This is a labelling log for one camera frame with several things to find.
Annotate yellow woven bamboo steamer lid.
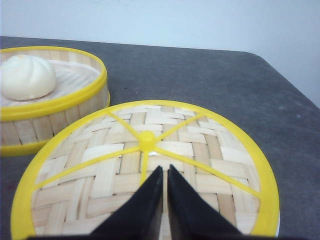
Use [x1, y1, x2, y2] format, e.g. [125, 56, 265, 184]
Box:
[10, 100, 280, 240]

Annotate bamboo steamer basket yellow rims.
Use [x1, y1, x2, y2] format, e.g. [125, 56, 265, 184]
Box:
[0, 46, 110, 157]

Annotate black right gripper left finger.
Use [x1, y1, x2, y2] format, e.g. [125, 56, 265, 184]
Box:
[88, 165, 164, 240]

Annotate white steamed bun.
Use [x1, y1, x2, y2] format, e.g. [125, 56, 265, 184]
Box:
[0, 54, 57, 101]

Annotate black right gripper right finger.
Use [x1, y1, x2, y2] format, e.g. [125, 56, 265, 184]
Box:
[167, 164, 245, 240]

